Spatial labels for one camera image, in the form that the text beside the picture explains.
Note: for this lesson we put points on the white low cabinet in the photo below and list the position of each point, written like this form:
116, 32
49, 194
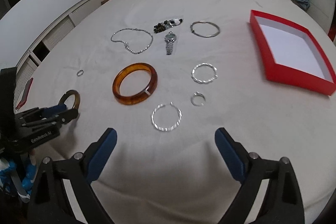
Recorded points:
47, 40

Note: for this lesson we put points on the silver wrist watch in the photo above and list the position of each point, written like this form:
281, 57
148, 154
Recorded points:
170, 38

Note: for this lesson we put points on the red shallow box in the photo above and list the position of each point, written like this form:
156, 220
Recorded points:
291, 55

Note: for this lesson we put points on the red phone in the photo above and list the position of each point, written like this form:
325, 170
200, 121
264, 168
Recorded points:
25, 94

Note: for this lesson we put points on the blue white gloved hand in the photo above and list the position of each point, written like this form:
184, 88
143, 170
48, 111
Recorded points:
12, 184

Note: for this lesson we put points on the grey bed sheet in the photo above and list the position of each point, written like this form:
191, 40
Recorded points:
180, 176

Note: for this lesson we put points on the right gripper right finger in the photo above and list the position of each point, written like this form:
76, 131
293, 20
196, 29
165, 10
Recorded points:
282, 202

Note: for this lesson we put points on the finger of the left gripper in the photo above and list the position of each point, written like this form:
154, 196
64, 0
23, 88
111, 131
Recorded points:
66, 116
53, 110

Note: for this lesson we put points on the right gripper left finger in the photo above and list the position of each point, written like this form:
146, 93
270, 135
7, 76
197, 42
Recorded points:
83, 171

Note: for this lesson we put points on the amber resin bangle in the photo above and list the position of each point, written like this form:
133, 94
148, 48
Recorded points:
135, 83

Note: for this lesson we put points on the dark brown bangle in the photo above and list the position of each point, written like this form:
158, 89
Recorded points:
72, 96

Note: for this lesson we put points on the plain silver bangle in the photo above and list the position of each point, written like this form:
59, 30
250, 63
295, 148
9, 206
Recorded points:
205, 29

